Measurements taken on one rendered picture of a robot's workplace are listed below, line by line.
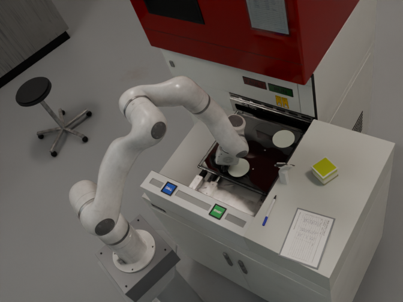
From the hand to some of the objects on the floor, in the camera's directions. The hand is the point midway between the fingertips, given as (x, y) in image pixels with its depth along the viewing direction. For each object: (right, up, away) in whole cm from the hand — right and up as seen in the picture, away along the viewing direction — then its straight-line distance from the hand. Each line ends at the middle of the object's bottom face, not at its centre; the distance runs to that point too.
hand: (225, 166), depth 193 cm
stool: (-124, +25, +180) cm, 220 cm away
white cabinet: (+37, -54, +66) cm, 93 cm away
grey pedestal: (-22, -95, +56) cm, 112 cm away
